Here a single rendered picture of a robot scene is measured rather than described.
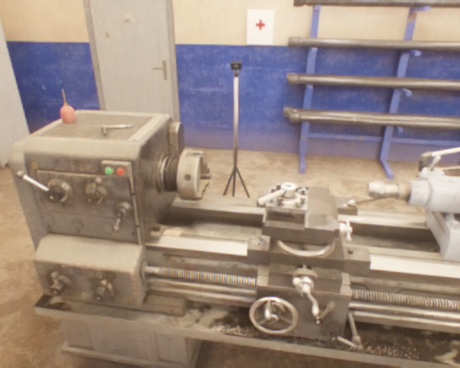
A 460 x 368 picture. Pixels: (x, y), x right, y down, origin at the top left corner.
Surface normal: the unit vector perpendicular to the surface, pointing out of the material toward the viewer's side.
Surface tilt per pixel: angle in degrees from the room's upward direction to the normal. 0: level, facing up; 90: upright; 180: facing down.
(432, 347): 0
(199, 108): 90
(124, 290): 90
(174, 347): 90
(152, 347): 90
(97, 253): 32
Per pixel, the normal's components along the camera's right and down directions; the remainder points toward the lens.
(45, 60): -0.17, 0.46
